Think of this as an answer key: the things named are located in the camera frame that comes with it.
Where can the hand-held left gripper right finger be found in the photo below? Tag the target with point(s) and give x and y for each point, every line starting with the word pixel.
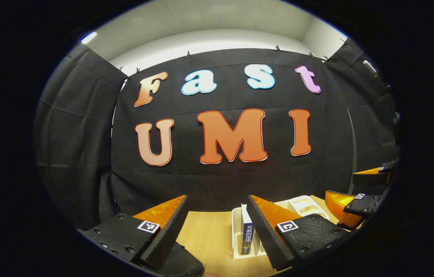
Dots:
pixel 265 231

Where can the white bookshelf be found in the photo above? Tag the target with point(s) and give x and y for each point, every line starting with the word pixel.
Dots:
pixel 237 231

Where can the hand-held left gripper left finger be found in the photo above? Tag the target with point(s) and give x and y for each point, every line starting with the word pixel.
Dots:
pixel 166 231

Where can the blue cover book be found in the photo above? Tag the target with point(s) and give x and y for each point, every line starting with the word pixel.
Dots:
pixel 247 234

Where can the ceiling light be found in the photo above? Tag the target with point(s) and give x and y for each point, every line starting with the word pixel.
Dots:
pixel 88 37

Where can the black backdrop cloth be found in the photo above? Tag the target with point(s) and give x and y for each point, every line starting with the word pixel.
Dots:
pixel 224 181

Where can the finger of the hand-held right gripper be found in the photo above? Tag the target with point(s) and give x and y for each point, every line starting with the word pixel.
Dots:
pixel 359 207
pixel 372 178

